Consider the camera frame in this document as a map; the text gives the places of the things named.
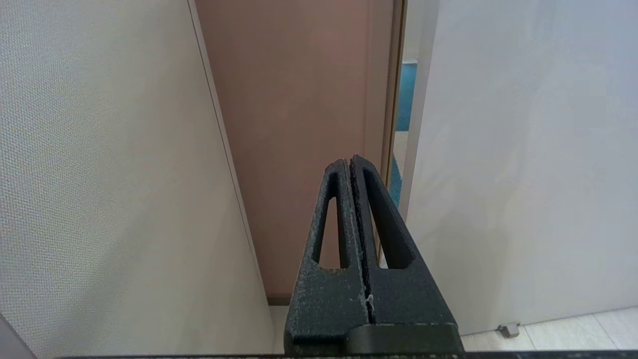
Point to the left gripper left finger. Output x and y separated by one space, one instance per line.
324 299

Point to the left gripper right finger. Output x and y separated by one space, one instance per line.
403 294

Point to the grey floor door stopper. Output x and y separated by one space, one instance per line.
509 329

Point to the white door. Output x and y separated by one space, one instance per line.
523 149

